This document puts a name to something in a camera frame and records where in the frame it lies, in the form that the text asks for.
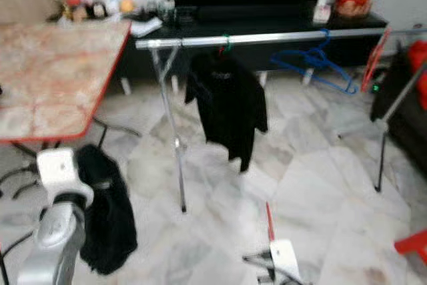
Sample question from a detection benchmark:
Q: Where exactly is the red plastic hanger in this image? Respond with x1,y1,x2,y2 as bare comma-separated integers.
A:
360,28,393,92
264,202,278,242

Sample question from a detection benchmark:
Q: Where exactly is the black shirt with small print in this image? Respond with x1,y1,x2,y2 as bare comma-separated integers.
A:
185,51,269,172

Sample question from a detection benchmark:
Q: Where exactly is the marble pattern folding table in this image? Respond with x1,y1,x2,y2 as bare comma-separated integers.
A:
0,19,133,166

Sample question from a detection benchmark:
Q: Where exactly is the blue plastic hanger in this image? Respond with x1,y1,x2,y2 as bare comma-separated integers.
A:
270,29,360,95

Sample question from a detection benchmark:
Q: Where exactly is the dark brown sofa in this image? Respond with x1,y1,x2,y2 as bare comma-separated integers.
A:
370,48,427,176

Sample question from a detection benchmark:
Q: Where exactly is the red cushion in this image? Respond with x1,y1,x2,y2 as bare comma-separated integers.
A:
407,39,427,111

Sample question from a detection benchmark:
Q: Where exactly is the silver metal clothes rack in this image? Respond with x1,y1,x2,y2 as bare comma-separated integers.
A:
135,26,427,215

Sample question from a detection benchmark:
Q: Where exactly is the red lidded jar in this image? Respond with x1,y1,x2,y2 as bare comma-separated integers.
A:
67,0,87,22

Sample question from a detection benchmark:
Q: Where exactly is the white pink tissue box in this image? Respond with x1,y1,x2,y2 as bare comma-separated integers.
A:
312,0,333,24

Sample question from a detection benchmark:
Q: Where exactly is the black mouse plush toy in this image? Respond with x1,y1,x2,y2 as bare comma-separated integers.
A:
90,1,107,20

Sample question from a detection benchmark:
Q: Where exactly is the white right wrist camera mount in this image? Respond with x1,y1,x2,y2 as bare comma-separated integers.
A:
269,238,302,282

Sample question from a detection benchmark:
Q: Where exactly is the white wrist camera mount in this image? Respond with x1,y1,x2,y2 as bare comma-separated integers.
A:
269,238,302,282
37,148,94,206

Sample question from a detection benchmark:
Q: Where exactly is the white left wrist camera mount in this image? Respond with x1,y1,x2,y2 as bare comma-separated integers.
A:
37,148,94,206

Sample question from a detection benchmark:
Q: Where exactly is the white paper stack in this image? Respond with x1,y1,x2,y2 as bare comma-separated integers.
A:
130,18,164,37

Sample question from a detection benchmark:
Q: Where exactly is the black garment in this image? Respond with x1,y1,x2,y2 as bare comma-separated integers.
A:
75,144,139,276

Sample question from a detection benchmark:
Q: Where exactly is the red plastic stool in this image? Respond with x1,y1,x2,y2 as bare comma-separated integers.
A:
394,228,427,256

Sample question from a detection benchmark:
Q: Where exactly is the black television console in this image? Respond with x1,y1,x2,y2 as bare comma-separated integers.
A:
117,13,389,92

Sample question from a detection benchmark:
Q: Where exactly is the green white toy figure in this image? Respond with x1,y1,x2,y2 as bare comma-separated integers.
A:
159,2,178,27

